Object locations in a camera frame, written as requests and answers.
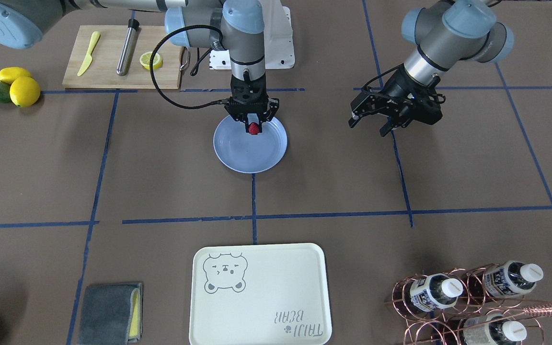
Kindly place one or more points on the lemon half slice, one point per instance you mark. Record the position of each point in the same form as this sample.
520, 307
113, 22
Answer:
151, 60

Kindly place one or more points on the whole yellow lemon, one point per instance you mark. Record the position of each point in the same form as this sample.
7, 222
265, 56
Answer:
24, 91

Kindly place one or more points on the drink bottle white cap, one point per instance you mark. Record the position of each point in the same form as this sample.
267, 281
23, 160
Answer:
433, 292

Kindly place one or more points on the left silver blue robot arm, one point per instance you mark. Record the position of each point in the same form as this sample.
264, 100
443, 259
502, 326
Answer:
443, 34

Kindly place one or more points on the blue round plate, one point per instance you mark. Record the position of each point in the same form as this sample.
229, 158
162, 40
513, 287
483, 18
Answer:
249, 154

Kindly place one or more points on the cream bear tray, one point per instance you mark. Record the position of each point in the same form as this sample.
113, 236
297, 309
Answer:
271, 294

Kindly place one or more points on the steel black handled rod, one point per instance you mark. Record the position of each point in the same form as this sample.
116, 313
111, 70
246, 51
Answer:
128, 47

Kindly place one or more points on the copper wire bottle rack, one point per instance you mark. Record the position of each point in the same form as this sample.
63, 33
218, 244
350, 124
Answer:
443, 327

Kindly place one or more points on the grey yellow folded cloth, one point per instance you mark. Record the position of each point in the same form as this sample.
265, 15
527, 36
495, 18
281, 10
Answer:
111, 314

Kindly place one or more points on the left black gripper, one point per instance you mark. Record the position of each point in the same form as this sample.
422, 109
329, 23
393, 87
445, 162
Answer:
397, 93

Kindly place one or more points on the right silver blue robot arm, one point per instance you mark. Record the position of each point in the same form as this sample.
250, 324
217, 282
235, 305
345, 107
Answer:
236, 26

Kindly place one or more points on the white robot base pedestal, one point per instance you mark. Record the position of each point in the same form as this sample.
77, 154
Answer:
278, 30

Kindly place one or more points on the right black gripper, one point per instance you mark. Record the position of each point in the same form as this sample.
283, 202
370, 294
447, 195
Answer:
272, 108

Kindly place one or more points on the wooden cutting board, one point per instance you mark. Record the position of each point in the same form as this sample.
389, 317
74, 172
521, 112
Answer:
106, 55

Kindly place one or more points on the yellow plastic knife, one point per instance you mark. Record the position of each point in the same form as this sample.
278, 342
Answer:
88, 55

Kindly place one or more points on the red strawberry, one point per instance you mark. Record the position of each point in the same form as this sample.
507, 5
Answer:
254, 128

